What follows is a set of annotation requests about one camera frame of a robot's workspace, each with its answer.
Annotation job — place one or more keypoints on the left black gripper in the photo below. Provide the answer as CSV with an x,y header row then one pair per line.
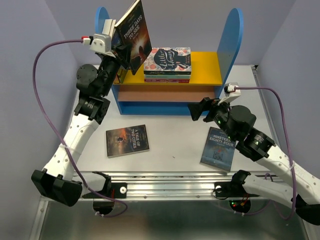
x,y
122,53

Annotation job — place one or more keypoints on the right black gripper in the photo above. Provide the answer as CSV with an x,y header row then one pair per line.
x,y
207,103

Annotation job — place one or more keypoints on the Animal Farm book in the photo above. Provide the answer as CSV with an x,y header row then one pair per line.
x,y
121,74

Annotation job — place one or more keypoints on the Three Days To See book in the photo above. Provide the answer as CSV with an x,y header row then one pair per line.
x,y
132,30

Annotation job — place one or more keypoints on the Nineteen Eighty-Four blue book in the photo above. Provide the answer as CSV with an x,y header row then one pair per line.
x,y
218,151

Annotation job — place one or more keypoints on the dark brown book underneath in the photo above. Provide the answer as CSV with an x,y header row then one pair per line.
x,y
126,141

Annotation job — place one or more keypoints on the Jane Eyre blue book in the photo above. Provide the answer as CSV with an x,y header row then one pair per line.
x,y
109,27

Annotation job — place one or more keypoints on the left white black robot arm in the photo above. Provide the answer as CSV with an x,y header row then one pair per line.
x,y
60,179

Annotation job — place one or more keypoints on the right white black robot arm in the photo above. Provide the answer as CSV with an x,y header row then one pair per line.
x,y
302,191

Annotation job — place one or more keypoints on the green spine book in stack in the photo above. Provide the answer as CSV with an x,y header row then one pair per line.
x,y
167,76

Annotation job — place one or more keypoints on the red spine book in stack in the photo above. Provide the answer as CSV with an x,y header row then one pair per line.
x,y
160,80

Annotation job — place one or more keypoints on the blue yellow wooden bookshelf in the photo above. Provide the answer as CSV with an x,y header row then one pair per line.
x,y
210,71

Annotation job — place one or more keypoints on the Little Women floral book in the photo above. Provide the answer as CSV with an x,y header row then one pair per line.
x,y
168,61

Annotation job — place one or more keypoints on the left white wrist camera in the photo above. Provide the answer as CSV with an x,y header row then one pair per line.
x,y
99,43

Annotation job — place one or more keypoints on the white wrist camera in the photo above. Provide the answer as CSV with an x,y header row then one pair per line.
x,y
99,43
231,93

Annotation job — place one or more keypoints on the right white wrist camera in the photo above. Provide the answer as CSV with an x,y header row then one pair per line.
x,y
231,93

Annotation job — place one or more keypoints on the aluminium rail frame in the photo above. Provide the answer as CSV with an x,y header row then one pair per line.
x,y
168,192

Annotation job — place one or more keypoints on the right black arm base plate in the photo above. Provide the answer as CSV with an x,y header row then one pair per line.
x,y
228,189

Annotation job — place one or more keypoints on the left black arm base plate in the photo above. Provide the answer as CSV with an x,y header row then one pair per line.
x,y
114,190

